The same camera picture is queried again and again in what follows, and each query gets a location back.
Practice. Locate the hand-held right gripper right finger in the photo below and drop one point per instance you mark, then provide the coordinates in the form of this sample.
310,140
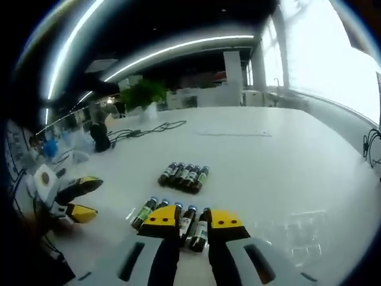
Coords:
226,226

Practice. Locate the ceiling light strip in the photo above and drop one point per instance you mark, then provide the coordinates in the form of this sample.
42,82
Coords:
178,49
64,50

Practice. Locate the white square column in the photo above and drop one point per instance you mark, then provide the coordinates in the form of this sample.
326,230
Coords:
232,77

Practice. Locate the green plant in white vase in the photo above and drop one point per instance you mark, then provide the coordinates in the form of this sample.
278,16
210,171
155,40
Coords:
149,111

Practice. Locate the clear plastic box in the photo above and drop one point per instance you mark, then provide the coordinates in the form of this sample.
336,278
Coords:
297,232

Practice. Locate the white low cabinet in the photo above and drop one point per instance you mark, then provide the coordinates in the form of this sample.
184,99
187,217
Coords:
193,98

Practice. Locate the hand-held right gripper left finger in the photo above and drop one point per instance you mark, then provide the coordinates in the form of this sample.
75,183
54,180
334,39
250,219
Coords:
160,223

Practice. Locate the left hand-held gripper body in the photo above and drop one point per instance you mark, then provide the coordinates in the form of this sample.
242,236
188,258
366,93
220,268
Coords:
44,187

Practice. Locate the metal sink faucet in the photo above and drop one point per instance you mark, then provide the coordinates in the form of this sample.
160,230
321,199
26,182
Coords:
276,82

